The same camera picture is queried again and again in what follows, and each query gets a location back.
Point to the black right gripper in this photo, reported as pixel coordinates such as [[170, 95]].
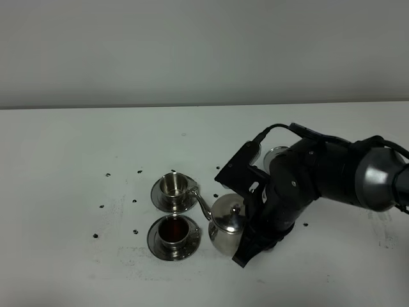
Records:
[[270, 217]]

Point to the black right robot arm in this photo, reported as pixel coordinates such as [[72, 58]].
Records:
[[371, 174]]

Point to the near stainless steel saucer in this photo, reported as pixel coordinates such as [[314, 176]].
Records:
[[162, 253]]

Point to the far stainless steel saucer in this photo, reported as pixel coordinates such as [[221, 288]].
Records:
[[170, 209]]

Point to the stainless steel teapot saucer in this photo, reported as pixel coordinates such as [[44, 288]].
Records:
[[271, 154]]

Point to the near stainless steel teacup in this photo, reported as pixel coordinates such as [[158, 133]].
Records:
[[176, 232]]

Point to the stainless steel teacup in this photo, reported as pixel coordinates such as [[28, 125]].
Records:
[[176, 232], [174, 189]]

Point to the far stainless steel teacup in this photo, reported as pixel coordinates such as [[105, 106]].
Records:
[[174, 189]]

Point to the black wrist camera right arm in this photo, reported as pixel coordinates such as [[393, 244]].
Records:
[[240, 175]]

